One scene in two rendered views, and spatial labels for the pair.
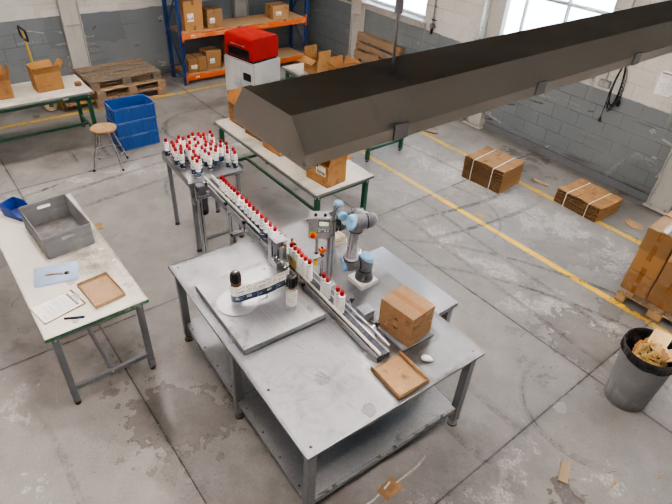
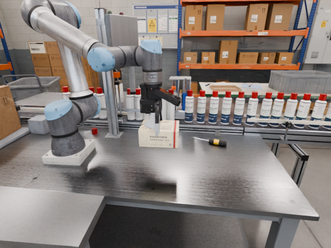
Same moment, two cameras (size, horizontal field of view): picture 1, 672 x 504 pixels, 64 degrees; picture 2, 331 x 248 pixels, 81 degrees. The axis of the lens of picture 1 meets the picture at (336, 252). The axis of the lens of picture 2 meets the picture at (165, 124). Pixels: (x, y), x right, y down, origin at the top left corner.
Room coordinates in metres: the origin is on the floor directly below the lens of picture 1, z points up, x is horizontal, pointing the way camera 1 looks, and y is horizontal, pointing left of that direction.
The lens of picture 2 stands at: (4.30, -0.50, 1.34)
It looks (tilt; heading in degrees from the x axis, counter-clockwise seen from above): 22 degrees down; 135
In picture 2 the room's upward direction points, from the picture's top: straight up
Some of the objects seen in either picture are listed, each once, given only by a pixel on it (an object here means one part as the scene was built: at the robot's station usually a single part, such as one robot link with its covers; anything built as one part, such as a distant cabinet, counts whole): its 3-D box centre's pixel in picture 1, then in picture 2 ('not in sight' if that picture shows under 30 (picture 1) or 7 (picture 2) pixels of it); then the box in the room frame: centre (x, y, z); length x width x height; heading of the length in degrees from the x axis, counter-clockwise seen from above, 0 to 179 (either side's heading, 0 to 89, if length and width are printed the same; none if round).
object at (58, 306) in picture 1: (60, 308); (217, 83); (2.85, 2.01, 0.81); 0.38 x 0.36 x 0.02; 40
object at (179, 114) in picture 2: (278, 250); (180, 97); (3.47, 0.46, 1.01); 0.14 x 0.13 x 0.26; 38
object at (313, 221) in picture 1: (320, 225); (119, 36); (3.33, 0.13, 1.38); 0.17 x 0.10 x 0.19; 93
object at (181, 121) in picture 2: (316, 289); (115, 121); (3.19, 0.13, 0.86); 1.65 x 0.08 x 0.04; 38
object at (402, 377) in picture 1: (399, 373); not in sight; (2.40, -0.48, 0.85); 0.30 x 0.26 x 0.04; 38
